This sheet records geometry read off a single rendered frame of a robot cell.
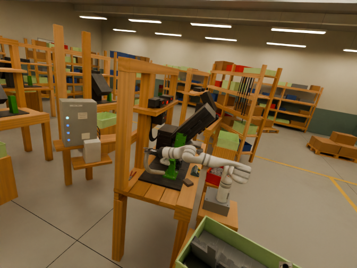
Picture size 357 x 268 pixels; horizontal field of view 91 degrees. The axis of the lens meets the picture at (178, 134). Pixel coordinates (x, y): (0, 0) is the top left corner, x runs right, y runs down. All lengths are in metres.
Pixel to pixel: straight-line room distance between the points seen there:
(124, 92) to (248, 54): 9.81
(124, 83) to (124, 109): 0.18
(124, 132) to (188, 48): 10.34
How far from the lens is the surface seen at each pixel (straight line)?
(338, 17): 9.26
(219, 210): 1.62
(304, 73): 10.96
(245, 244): 1.44
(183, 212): 1.58
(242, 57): 10.82
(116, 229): 1.99
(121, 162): 1.52
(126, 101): 1.34
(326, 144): 7.54
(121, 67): 1.33
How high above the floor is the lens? 1.90
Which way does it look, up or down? 19 degrees down
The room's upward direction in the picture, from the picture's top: 9 degrees clockwise
